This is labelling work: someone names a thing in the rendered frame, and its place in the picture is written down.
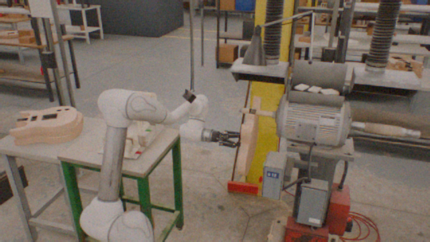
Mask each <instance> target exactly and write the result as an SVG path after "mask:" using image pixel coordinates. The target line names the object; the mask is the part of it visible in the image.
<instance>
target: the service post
mask: <svg viewBox="0 0 430 242"><path fill-rule="evenodd" d="M28 1H29V4H30V9H31V14H32V17H41V19H42V25H43V29H44V35H45V39H46V44H47V48H48V51H44V52H42V58H43V61H44V67H45V69H52V74H53V77H54V83H55V86H56V92H57V96H58V102H59V106H66V104H65V98H64V94H63V90H62V84H61V80H60V74H59V70H58V63H57V59H56V54H55V50H54V44H53V40H52V34H51V30H50V24H49V20H48V18H53V17H52V10H51V6H50V0H28ZM74 169H75V173H76V176H77V179H80V178H81V177H82V176H83V175H85V174H86V173H85V172H84V171H83V172H82V171H80V168H79V167H74Z"/></svg>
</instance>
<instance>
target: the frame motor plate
mask: <svg viewBox="0 0 430 242"><path fill-rule="evenodd" d="M345 143H346V145H343V146H342V147H337V146H334V145H332V150H328V149H320V148H315V147H313V148H312V155H315V156H319V157H328V158H332V159H340V160H345V161H352V162H354V160H355V154H354V148H353V138H352V137H347V140H346V142H345ZM309 148H310V147H307V146H302V145H295V144H290V143H288V147H287V151H290V152H295V153H303V154H307V155H308V152H309Z"/></svg>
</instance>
